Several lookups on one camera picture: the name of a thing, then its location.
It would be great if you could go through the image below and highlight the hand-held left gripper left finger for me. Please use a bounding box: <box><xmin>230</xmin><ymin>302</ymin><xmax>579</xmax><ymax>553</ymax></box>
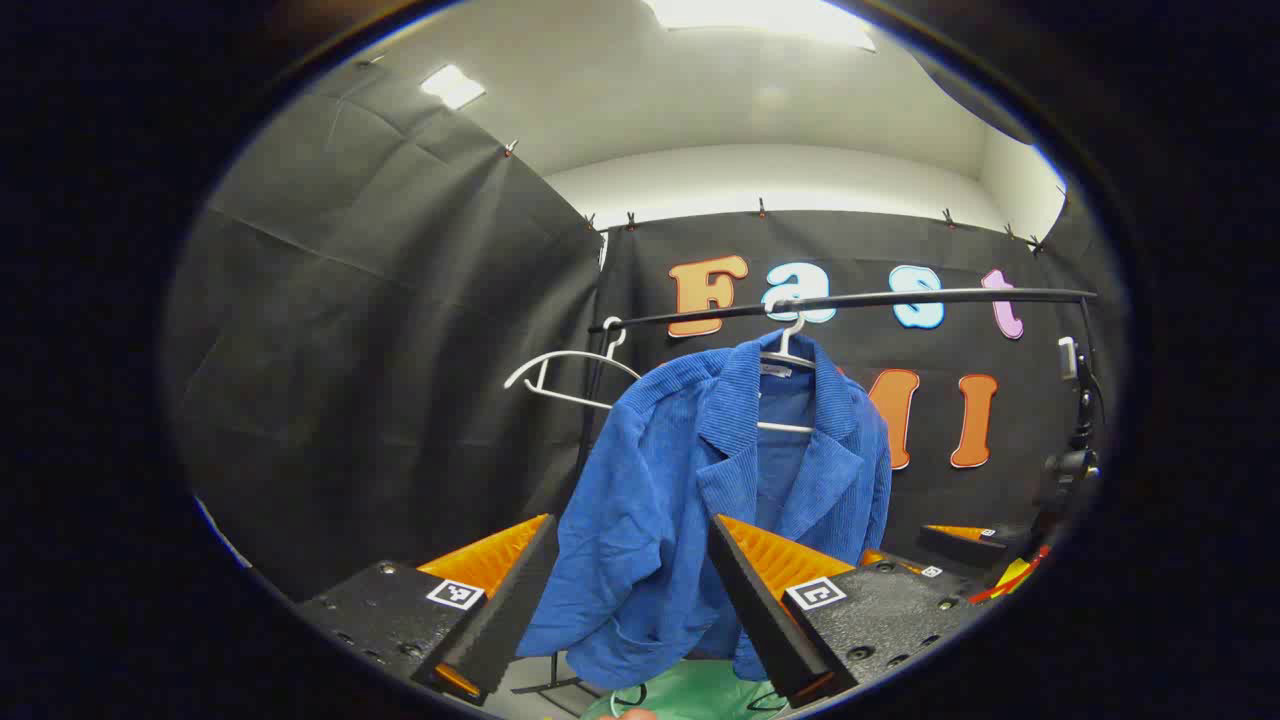
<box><xmin>297</xmin><ymin>514</ymin><xmax>559</xmax><ymax>707</ymax></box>

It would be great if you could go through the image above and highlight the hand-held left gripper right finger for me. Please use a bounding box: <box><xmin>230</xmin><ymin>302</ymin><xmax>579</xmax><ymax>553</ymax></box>
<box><xmin>706</xmin><ymin>514</ymin><xmax>991</xmax><ymax>713</ymax></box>

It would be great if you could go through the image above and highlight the green laundry hamper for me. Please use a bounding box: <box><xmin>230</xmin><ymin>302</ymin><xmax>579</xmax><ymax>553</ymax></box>
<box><xmin>580</xmin><ymin>658</ymin><xmax>791</xmax><ymax>720</ymax></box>

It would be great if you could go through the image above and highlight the blue corduroy jacket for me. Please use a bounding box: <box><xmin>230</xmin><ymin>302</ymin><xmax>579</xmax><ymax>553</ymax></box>
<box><xmin>515</xmin><ymin>330</ymin><xmax>893</xmax><ymax>693</ymax></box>

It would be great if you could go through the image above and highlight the black metal clothes rack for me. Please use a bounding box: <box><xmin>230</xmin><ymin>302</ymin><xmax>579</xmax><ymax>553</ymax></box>
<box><xmin>510</xmin><ymin>287</ymin><xmax>1101</xmax><ymax>696</ymax></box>

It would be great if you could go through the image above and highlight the white plastic clothes hanger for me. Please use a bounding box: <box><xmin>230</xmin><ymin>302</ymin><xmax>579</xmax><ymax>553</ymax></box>
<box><xmin>503</xmin><ymin>316</ymin><xmax>643</xmax><ymax>411</ymax></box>
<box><xmin>757</xmin><ymin>300</ymin><xmax>821</xmax><ymax>436</ymax></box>

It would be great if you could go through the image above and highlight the ceiling light panel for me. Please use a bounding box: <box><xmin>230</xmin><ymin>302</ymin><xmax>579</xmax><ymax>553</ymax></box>
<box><xmin>420</xmin><ymin>65</ymin><xmax>488</xmax><ymax>111</ymax></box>
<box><xmin>640</xmin><ymin>0</ymin><xmax>879</xmax><ymax>53</ymax></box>

